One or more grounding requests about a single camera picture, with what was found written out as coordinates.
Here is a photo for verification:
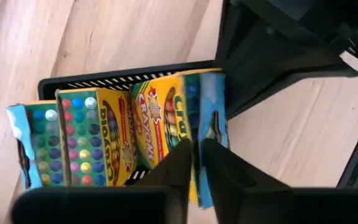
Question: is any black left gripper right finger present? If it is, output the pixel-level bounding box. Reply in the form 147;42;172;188
203;138;358;224

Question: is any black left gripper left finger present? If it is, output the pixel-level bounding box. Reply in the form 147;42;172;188
10;138;195;224

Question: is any black plastic basket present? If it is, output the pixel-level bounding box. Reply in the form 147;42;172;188
37;60;228;187

